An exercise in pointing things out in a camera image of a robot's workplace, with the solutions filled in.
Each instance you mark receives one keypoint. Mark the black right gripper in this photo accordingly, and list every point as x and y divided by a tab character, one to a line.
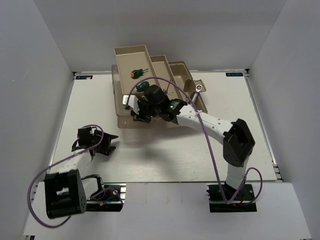
140	117

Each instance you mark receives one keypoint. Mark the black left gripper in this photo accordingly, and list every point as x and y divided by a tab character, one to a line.
106	149

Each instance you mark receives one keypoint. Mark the stubby green handled screwdriver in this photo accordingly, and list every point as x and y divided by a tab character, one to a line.
142	86

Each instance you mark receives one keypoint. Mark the stubby green orange-capped screwdriver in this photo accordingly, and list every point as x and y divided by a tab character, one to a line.
137	73

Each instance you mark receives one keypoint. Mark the beige plastic toolbox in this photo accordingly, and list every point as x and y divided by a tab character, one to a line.
173	77

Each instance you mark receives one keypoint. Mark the large ratchet wrench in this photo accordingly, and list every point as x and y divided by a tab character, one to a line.
196	92

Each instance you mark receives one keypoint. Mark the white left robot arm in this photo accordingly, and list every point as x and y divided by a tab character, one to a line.
68	189

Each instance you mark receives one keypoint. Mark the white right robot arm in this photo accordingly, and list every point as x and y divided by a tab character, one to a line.
235	136

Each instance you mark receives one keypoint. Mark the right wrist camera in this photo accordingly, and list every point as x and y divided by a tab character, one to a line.
130	102

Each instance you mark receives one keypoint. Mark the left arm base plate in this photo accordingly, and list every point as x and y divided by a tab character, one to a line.
110	199

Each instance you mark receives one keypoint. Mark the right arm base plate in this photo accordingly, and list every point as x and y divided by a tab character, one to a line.
239	205

